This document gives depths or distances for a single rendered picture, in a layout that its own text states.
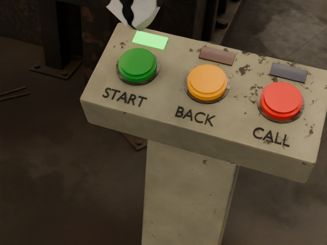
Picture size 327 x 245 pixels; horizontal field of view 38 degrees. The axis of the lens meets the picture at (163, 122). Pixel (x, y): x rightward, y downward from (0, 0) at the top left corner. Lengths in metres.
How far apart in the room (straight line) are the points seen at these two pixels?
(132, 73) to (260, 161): 0.15
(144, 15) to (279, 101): 0.15
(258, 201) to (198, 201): 0.64
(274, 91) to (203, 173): 0.12
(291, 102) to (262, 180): 0.78
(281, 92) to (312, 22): 1.51
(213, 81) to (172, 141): 0.07
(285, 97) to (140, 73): 0.15
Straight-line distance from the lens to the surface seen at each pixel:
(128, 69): 0.49
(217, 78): 0.48
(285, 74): 0.50
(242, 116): 0.47
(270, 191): 1.22
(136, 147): 1.26
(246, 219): 1.15
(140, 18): 0.43
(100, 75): 0.51
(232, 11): 1.80
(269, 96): 0.47
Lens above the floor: 0.89
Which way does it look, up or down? 41 degrees down
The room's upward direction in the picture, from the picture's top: 5 degrees clockwise
